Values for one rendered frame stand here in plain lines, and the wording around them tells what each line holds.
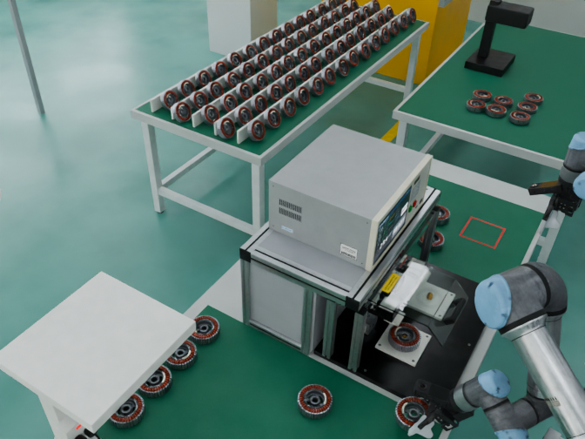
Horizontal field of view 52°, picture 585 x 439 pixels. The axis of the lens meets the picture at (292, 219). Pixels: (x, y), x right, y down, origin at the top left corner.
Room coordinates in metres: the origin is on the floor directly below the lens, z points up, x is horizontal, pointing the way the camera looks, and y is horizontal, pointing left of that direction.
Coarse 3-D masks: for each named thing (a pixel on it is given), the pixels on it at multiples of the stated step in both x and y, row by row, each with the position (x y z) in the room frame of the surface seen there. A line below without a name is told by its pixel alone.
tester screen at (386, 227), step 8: (408, 192) 1.57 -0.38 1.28; (400, 200) 1.51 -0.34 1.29; (400, 208) 1.52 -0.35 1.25; (392, 216) 1.46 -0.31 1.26; (400, 216) 1.54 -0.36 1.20; (384, 224) 1.41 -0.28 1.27; (392, 224) 1.47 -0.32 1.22; (384, 232) 1.42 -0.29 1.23; (392, 232) 1.48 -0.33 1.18; (376, 248) 1.38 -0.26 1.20; (384, 248) 1.44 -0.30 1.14
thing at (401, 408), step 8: (400, 400) 1.09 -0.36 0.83; (408, 400) 1.09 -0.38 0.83; (416, 400) 1.09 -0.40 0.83; (400, 408) 1.06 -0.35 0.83; (408, 408) 1.07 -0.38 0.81; (416, 408) 1.07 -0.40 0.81; (424, 408) 1.06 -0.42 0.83; (400, 416) 1.03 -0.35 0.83; (408, 416) 1.04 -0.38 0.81; (416, 416) 1.03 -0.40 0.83; (400, 424) 1.01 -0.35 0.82; (408, 424) 1.00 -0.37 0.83
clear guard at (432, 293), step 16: (400, 256) 1.49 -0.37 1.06; (400, 272) 1.42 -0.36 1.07; (416, 272) 1.42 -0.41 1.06; (432, 272) 1.42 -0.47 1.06; (400, 288) 1.34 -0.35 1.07; (416, 288) 1.34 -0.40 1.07; (432, 288) 1.34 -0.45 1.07; (448, 288) 1.35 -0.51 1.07; (384, 304) 1.27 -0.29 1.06; (400, 304) 1.27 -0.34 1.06; (416, 304) 1.27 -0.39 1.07; (432, 304) 1.28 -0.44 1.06; (448, 304) 1.29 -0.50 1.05; (416, 320) 1.21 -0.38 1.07; (432, 320) 1.21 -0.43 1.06
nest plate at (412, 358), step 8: (384, 336) 1.38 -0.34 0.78; (424, 336) 1.39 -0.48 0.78; (376, 344) 1.34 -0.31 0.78; (384, 344) 1.34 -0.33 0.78; (424, 344) 1.35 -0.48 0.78; (392, 352) 1.31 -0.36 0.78; (400, 352) 1.31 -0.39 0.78; (416, 352) 1.31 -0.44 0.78; (400, 360) 1.29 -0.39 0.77; (408, 360) 1.28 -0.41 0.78; (416, 360) 1.28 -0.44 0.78
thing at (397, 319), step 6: (378, 306) 1.40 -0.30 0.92; (372, 312) 1.40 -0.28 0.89; (378, 312) 1.39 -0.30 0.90; (384, 312) 1.38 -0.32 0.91; (390, 312) 1.37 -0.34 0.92; (384, 318) 1.37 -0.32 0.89; (390, 318) 1.36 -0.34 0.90; (396, 318) 1.38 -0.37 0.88; (402, 318) 1.38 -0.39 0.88; (396, 324) 1.35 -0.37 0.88
